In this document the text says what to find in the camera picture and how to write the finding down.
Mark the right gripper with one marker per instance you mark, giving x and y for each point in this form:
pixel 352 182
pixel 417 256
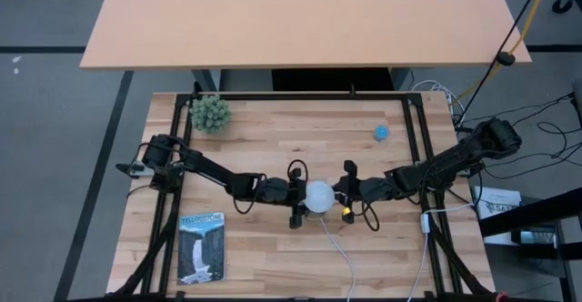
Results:
pixel 354 190

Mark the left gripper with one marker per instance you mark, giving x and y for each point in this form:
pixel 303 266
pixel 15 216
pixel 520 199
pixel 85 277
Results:
pixel 296 197

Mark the white flood lightbulb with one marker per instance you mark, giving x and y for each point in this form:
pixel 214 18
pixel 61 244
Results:
pixel 319 196

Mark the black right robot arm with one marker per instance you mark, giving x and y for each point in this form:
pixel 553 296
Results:
pixel 436 165

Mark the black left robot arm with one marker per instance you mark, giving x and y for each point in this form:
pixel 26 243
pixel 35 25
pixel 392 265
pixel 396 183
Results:
pixel 204 168

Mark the Yellowstone waterfall postcard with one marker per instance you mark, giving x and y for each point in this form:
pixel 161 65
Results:
pixel 201 247

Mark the green potted plant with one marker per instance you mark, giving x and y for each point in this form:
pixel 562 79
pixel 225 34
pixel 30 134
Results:
pixel 210 114

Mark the white printed box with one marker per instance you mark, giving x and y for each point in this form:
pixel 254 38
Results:
pixel 498 202

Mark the tan wooden desk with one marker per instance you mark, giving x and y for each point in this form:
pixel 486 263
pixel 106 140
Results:
pixel 295 20

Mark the small red clamp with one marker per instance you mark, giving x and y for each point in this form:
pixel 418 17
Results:
pixel 501 297

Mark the black side table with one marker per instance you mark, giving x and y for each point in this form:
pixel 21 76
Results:
pixel 532 211

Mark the black aluminium table frame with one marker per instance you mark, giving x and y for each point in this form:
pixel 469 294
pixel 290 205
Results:
pixel 295 96

